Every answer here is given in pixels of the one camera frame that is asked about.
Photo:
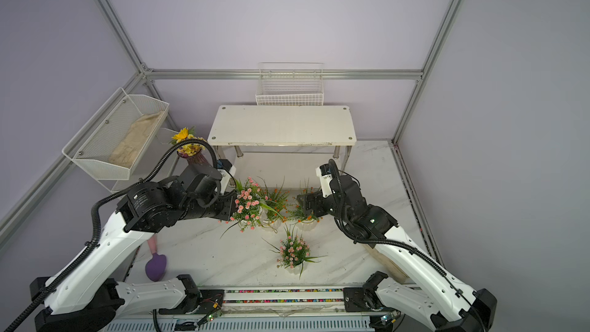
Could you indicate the purple glass vase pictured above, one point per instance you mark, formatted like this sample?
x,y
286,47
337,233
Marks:
x,y
197,158

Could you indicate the beige cloth in basket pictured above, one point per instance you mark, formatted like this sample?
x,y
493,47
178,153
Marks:
x,y
128,150

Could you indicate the yellow artificial flower bouquet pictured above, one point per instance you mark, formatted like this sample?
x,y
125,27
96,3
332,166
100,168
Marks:
x,y
188,150

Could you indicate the beige work glove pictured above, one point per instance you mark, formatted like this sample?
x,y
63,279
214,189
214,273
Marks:
x,y
393,270

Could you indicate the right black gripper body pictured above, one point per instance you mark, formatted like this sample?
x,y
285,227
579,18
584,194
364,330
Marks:
x,y
323,206

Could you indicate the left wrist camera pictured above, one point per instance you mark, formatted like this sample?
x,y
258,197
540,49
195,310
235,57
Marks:
x,y
227,170

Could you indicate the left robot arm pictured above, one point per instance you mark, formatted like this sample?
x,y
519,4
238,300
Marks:
x,y
84,296

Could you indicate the white wire wall basket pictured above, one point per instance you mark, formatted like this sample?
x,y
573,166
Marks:
x,y
290,84

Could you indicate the orange flower pot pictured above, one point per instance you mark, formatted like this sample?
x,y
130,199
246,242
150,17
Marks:
x,y
296,214
275,213

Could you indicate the white mesh upper wall basket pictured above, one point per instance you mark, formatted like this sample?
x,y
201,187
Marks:
x,y
94,143

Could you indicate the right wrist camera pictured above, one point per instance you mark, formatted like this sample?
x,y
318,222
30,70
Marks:
x,y
325,176

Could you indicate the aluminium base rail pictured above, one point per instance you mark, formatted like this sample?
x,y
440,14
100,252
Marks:
x,y
281,302

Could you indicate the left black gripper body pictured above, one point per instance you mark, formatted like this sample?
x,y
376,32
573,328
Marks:
x,y
221,207

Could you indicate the white two-tier metal rack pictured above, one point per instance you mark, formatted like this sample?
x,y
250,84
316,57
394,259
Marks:
x,y
283,145

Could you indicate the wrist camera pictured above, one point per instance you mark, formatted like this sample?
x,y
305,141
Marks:
x,y
325,176
227,170

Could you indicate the pink flower pot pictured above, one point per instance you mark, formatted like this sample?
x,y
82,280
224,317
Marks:
x,y
293,253
249,206

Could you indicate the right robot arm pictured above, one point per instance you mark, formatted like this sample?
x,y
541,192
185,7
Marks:
x,y
365,223

